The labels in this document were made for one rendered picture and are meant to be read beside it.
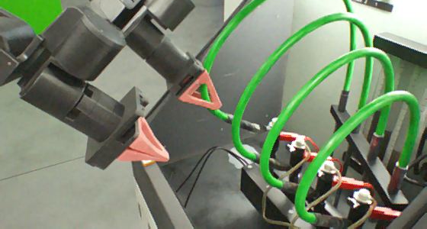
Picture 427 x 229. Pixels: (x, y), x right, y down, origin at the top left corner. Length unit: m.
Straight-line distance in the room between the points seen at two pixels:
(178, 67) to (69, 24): 0.23
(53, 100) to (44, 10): 3.47
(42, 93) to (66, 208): 1.85
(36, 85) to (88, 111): 0.06
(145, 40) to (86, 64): 0.19
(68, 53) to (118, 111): 0.09
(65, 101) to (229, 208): 0.64
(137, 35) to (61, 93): 0.20
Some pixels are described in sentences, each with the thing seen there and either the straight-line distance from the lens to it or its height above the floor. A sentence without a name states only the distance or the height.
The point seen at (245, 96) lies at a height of 1.27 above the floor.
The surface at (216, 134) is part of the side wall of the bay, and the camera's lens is 1.12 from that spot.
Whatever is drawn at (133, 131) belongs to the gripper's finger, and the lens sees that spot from 0.44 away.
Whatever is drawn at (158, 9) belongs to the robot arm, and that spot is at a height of 1.40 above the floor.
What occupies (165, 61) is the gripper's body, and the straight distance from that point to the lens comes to 0.57.
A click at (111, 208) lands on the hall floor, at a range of 2.16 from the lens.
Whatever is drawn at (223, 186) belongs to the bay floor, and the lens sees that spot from 1.02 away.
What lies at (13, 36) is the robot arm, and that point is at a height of 1.42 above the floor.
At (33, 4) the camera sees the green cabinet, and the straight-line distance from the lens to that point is 3.85.
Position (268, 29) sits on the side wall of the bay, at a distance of 1.05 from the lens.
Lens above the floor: 1.55
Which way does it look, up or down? 31 degrees down
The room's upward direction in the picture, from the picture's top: straight up
